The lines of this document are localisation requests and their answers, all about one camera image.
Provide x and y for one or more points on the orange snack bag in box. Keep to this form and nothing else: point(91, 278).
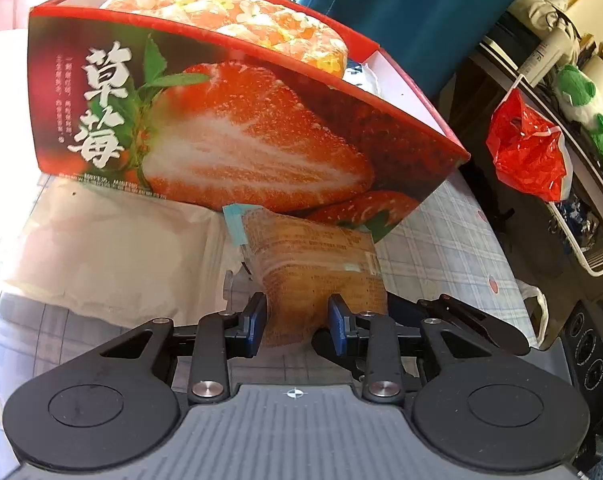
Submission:
point(241, 10)

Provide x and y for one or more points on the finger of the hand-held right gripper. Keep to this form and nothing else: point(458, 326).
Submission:
point(481, 321)

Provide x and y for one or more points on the black appliance with knobs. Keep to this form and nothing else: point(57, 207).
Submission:
point(589, 350)

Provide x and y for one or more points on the white plastic bag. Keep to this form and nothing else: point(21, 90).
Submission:
point(534, 305)

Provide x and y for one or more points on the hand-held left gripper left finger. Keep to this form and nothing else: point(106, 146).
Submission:
point(256, 322)

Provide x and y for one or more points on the green plush toy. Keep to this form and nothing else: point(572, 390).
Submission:
point(581, 95)

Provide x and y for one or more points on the white cup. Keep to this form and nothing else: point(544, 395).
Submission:
point(599, 75)

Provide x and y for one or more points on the white blue cloth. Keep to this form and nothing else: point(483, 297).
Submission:
point(362, 76)

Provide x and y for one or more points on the brown snack packet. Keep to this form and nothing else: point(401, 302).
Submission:
point(311, 270)

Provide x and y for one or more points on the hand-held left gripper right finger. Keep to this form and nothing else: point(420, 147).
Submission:
point(337, 325)

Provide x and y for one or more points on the white tube bottle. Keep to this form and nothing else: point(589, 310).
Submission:
point(549, 55)

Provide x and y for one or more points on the plaid bedsheet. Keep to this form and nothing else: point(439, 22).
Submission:
point(446, 255)

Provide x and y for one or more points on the teal cloth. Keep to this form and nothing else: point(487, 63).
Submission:
point(421, 15)

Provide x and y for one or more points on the red plastic bag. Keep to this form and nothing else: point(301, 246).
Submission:
point(524, 150)

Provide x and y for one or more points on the red strawberry print box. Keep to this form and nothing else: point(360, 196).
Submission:
point(261, 150)

